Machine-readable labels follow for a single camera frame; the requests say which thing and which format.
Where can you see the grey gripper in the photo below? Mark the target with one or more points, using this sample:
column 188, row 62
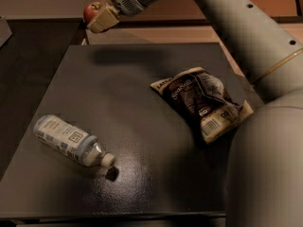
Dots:
column 106, row 17

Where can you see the red apple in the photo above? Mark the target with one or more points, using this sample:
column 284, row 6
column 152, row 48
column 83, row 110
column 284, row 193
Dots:
column 90, row 11

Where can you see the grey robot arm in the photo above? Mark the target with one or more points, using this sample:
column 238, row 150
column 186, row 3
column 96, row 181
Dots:
column 265, row 166

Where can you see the grey object at left edge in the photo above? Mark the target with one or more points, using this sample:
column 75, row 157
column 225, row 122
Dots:
column 5, row 31

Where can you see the clear plastic water bottle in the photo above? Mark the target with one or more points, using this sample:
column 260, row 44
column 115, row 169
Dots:
column 74, row 143

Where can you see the brown chip bag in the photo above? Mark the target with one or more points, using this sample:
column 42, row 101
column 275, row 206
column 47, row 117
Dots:
column 202, row 100

